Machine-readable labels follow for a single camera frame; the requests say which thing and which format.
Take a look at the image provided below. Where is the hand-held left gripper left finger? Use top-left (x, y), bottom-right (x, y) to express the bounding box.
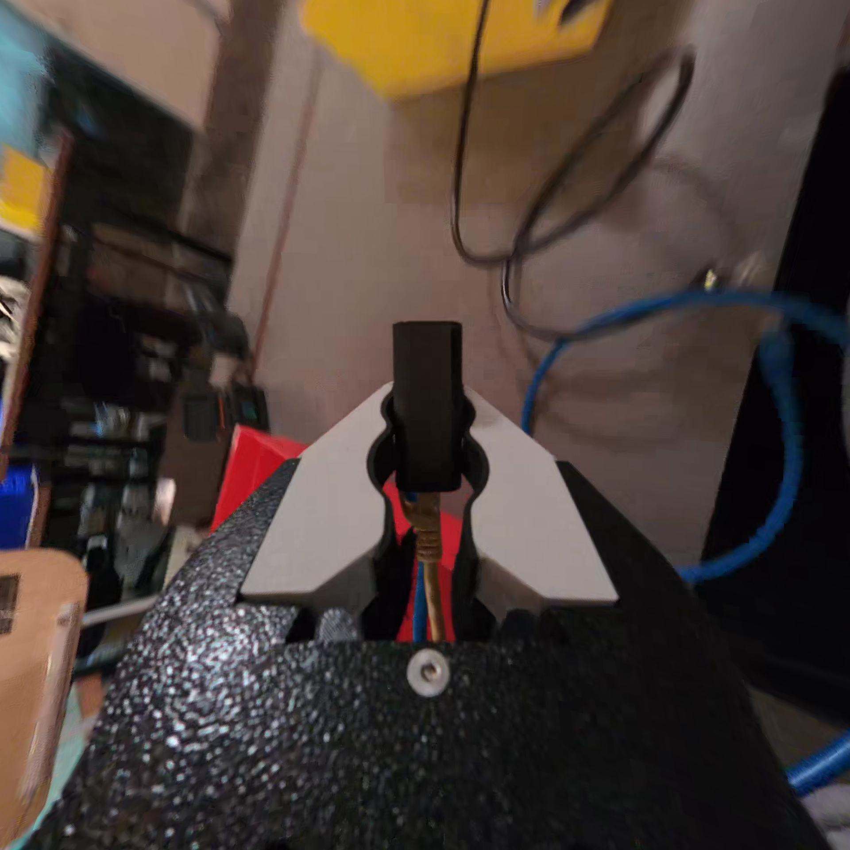
top-left (239, 382), bottom-right (402, 615)

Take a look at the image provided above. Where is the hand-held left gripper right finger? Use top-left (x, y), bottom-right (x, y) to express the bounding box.
top-left (457, 386), bottom-right (620, 618)

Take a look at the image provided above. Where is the red plastic bin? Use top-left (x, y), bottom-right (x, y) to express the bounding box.
top-left (210, 425), bottom-right (466, 644)

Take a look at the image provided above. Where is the yellow ethernet cable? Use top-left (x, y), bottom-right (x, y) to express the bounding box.
top-left (398, 490), bottom-right (452, 644)

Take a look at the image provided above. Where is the blue ethernet cable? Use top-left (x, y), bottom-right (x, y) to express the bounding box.
top-left (410, 289), bottom-right (850, 798)

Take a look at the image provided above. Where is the stack of blue bins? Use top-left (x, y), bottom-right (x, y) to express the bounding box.
top-left (0, 464), bottom-right (39, 551)

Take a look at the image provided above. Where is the plain cardboard box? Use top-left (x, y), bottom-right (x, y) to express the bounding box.
top-left (0, 548), bottom-right (90, 841)

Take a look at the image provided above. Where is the small yellow bin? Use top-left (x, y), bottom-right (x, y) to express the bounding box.
top-left (0, 145), bottom-right (53, 228)

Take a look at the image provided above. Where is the large yellow plastic bin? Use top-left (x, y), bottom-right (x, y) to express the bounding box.
top-left (299, 0), bottom-right (613, 100)

